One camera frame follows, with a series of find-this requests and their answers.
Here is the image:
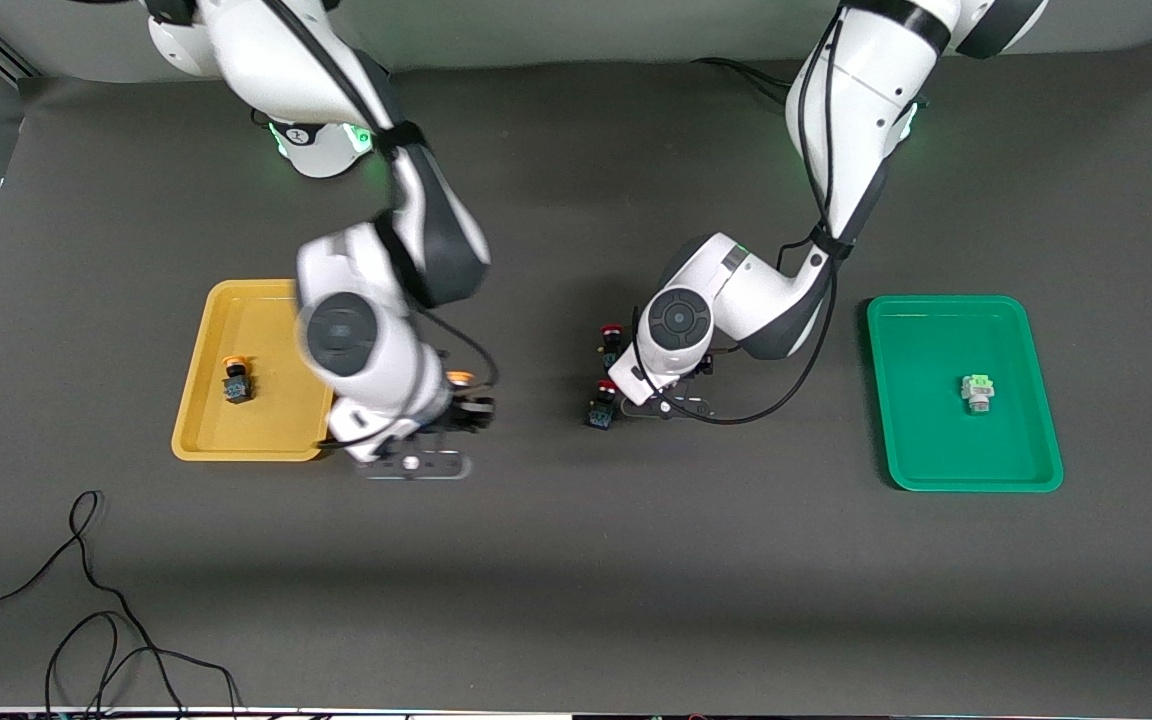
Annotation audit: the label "dark grey table mat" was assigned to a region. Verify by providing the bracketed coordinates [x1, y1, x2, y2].
[0, 38, 1152, 714]

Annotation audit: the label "black left arm base cables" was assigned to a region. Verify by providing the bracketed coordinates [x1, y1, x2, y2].
[689, 55, 797, 101]

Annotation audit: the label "yellow plastic tray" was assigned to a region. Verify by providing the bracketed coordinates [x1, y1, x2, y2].
[171, 278, 337, 463]

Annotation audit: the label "loose thin black cable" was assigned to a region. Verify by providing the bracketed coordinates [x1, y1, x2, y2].
[0, 489, 243, 720]

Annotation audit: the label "green plastic tray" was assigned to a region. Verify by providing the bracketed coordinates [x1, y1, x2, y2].
[866, 294, 1065, 493]

